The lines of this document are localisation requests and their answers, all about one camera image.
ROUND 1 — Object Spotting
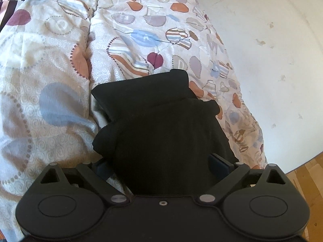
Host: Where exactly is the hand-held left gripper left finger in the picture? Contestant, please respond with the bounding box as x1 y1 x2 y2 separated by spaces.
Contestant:
39 162 128 206

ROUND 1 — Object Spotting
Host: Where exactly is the heart-patterned white duvet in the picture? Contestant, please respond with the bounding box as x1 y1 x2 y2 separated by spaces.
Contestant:
0 0 268 242

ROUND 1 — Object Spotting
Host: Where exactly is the light wooden board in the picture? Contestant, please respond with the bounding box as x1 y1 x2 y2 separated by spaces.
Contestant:
285 151 323 242

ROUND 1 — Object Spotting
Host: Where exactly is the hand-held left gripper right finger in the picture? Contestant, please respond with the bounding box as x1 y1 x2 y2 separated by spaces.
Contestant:
198 153 287 206

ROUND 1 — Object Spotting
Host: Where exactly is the black long-sleeve shirt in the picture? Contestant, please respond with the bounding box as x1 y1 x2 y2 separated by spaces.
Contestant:
91 69 239 196

